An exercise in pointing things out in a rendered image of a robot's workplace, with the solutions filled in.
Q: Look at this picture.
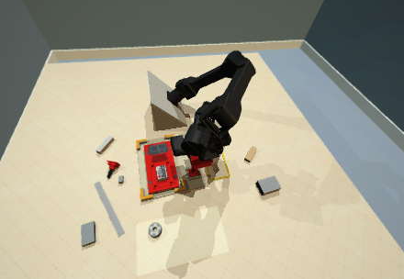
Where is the grey flat bar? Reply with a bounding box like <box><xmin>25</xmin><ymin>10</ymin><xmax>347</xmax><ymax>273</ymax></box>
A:
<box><xmin>94</xmin><ymin>181</ymin><xmax>125</xmax><ymax>237</ymax></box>

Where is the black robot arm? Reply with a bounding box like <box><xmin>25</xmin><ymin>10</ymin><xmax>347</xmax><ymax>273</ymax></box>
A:
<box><xmin>167</xmin><ymin>50</ymin><xmax>256</xmax><ymax>161</ymax></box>

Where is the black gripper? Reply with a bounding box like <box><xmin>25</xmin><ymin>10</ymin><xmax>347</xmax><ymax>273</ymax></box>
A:
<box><xmin>170</xmin><ymin>132</ymin><xmax>231</xmax><ymax>158</ymax></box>

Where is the small tan rectangular block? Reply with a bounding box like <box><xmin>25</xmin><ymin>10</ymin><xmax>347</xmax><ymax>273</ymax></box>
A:
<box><xmin>244</xmin><ymin>146</ymin><xmax>257</xmax><ymax>162</ymax></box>

